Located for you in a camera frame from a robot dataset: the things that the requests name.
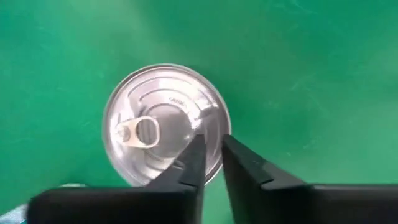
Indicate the green table mat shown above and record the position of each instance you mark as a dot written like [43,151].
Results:
[311,62]

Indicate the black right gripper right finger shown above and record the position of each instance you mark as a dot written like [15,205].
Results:
[280,205]

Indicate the light blue cartoon label can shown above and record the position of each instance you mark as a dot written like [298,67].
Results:
[161,93]

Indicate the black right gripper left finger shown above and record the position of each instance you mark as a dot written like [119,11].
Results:
[124,205]

